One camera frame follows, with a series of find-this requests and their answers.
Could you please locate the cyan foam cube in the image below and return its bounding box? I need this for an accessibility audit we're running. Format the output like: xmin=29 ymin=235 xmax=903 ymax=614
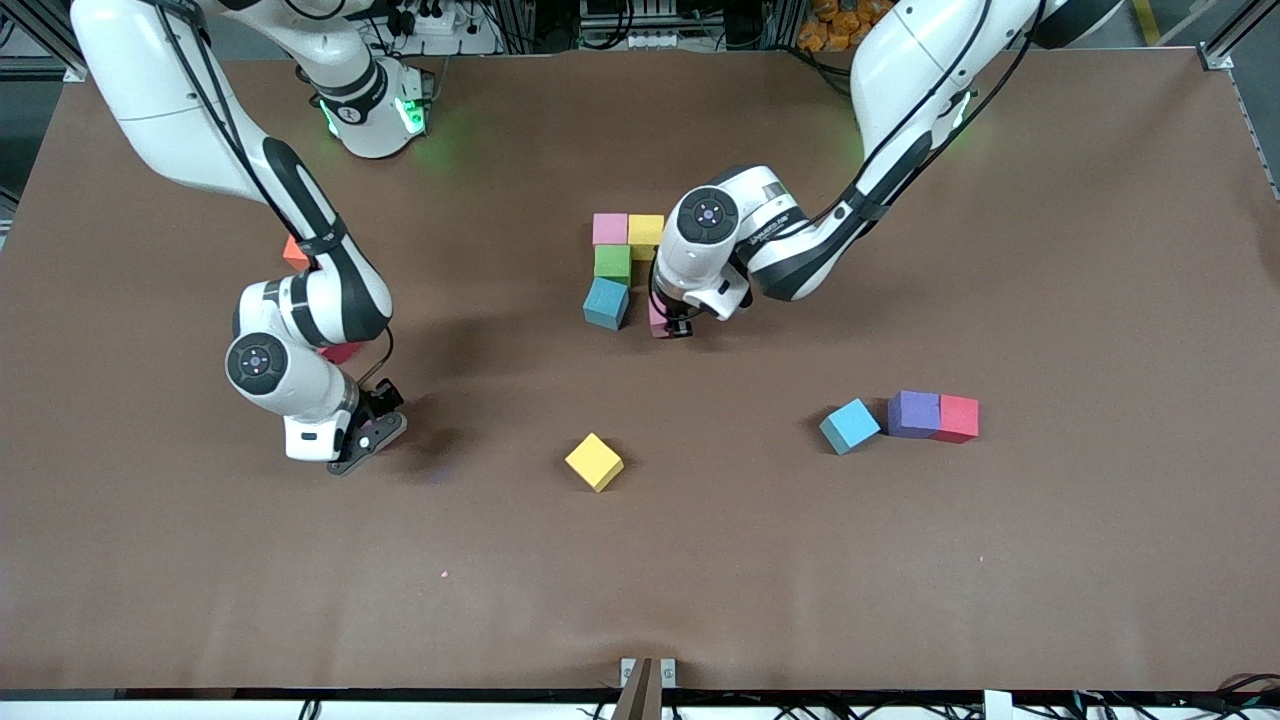
xmin=818 ymin=398 xmax=883 ymax=457
xmin=582 ymin=276 xmax=632 ymax=332

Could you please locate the yellow foam cube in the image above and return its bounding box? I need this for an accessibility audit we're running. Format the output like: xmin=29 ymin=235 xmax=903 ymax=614
xmin=627 ymin=213 xmax=667 ymax=263
xmin=564 ymin=432 xmax=626 ymax=494

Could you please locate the purple foam cube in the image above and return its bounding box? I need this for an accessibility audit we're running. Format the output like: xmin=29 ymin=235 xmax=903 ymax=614
xmin=886 ymin=389 xmax=943 ymax=440

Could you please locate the brown table cover mat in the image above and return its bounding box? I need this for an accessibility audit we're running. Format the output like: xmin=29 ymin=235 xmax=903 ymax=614
xmin=0 ymin=48 xmax=1280 ymax=693

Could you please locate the slim white power strip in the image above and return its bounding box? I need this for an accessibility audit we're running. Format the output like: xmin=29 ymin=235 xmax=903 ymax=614
xmin=580 ymin=28 xmax=683 ymax=51

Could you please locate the bag of orange snacks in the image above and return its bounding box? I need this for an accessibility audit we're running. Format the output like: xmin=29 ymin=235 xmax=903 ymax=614
xmin=797 ymin=0 xmax=873 ymax=53

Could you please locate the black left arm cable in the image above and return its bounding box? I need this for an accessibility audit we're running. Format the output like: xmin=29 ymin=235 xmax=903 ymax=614
xmin=648 ymin=0 xmax=1046 ymax=316

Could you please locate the table edge clamp bracket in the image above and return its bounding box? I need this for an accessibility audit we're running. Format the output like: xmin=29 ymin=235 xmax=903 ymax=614
xmin=620 ymin=657 xmax=677 ymax=720

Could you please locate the aluminium frame strut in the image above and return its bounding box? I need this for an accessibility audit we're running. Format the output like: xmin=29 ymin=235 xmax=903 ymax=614
xmin=1195 ymin=0 xmax=1280 ymax=71
xmin=0 ymin=0 xmax=91 ymax=81

